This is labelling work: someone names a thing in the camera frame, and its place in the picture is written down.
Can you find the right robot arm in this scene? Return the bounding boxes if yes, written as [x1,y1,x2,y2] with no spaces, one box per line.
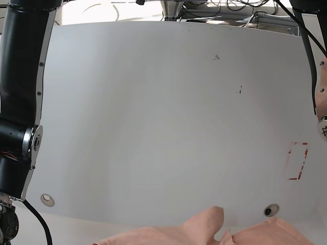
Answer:
[1,1,62,244]

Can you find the white cable on floor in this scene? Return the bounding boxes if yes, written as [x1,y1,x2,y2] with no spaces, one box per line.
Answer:
[244,10,297,28]

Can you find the right round table grommet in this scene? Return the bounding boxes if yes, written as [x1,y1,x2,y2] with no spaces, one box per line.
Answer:
[264,204,279,217]

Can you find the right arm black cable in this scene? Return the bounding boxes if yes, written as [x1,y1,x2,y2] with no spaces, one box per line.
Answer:
[24,199,53,245]

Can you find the round table grommet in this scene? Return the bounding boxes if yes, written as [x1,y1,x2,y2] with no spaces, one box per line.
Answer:
[264,204,279,217]
[40,193,55,207]

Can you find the red tape rectangle marking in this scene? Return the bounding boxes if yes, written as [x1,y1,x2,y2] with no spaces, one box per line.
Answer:
[285,142,309,181]

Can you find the peach pink T-shirt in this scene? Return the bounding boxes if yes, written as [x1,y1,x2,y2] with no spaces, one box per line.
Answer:
[95,206,312,244]

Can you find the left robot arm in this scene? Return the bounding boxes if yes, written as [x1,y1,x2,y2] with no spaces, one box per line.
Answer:
[290,1,326,141]

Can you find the left round table grommet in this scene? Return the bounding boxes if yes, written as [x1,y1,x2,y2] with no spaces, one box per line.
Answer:
[40,193,55,207]

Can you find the grey metal centre post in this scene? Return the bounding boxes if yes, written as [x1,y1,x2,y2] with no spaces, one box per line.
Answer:
[160,1,184,21]

